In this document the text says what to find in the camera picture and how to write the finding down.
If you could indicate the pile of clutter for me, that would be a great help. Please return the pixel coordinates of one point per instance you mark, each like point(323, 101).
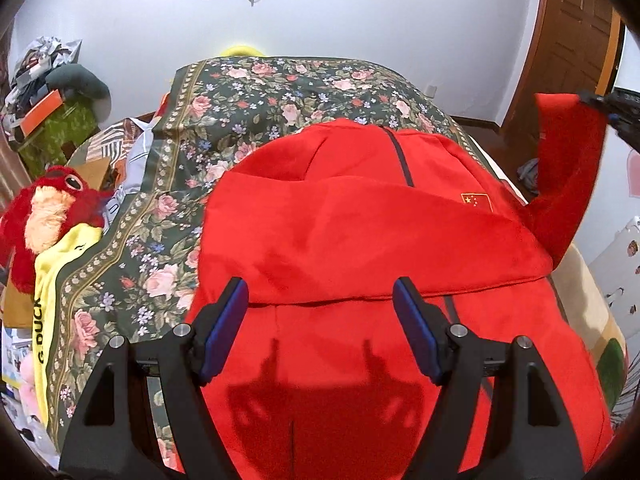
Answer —
point(42, 57)

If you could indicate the white wall socket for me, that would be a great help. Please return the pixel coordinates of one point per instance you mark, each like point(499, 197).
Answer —
point(430, 91)

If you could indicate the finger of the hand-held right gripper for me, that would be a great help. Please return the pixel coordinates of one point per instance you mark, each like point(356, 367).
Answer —
point(622, 110)

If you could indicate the beige blanket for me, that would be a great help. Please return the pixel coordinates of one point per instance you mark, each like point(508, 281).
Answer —
point(590, 300)

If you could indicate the floral bed blanket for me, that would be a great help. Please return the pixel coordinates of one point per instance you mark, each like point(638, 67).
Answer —
point(165, 240)

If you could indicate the yellow printed cloth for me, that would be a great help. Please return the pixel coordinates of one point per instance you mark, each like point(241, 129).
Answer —
point(50, 280)

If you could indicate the brown wooden door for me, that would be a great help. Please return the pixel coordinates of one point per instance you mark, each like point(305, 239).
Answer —
point(565, 45)

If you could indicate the red zip jacket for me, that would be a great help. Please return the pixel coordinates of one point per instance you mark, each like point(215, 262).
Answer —
point(350, 220)

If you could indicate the grey neck pillow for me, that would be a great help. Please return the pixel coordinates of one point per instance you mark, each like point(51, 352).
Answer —
point(80, 80)

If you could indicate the red plush toy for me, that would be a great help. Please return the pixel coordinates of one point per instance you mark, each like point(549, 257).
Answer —
point(17, 242)

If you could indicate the yellow curved object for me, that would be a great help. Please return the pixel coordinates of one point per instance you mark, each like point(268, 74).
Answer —
point(242, 51)

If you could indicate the heap of colourful clothes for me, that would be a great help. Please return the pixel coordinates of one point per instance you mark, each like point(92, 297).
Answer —
point(130, 145)

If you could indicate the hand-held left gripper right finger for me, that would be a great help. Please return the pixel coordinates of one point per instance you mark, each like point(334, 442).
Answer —
point(417, 330)

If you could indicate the green patterned table cloth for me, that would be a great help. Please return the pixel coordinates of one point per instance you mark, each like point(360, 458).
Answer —
point(65, 130)

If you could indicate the orange box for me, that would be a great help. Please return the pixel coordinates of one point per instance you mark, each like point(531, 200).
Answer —
point(42, 110)

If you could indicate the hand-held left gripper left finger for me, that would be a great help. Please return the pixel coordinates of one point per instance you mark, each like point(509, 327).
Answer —
point(227, 330)

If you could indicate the blue-grey cloth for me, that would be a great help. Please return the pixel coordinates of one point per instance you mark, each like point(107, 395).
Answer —
point(528, 175)

